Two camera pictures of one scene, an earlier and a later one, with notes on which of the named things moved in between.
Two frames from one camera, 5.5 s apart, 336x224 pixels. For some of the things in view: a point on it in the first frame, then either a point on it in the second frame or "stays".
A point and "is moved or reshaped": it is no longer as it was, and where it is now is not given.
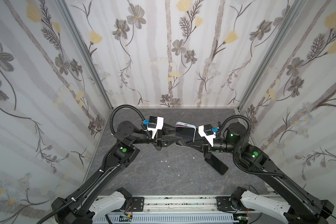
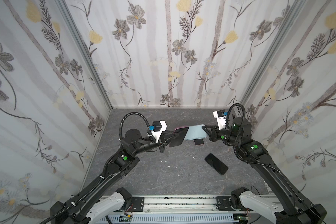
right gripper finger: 198,144 -> 213,136
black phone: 218,165 stays
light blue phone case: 185,133 is moved or reshaped
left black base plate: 137,204 stays
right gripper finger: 197,136 -> 210,129
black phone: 185,133 is moved or reshaped
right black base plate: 224,203 stays
